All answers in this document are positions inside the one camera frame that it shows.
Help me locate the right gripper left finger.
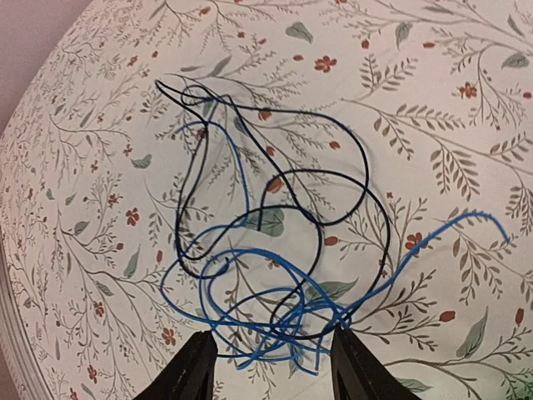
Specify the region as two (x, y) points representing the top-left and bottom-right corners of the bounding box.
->
(134, 331), (217, 400)

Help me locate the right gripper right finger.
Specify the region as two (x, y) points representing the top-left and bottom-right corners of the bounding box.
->
(331, 327), (420, 400)

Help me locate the blue cable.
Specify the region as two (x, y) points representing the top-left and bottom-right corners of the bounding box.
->
(160, 95), (510, 376)

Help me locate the dark navy cable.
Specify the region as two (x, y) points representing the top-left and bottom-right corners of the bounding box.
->
(154, 79), (392, 359)

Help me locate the floral table mat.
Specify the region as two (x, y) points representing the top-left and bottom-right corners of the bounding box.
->
(1, 1), (532, 399)

